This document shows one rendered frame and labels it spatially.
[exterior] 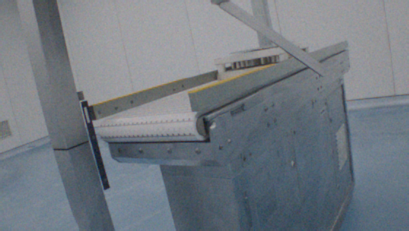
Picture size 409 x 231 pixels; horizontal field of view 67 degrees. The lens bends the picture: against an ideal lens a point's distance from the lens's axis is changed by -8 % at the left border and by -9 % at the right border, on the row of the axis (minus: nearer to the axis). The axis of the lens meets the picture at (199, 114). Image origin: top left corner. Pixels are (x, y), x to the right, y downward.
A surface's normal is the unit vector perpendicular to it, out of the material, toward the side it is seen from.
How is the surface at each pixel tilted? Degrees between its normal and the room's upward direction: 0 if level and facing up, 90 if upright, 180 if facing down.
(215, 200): 90
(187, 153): 90
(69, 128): 90
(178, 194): 90
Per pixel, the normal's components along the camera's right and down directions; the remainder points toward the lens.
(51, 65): 0.80, -0.07
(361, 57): -0.46, 0.24
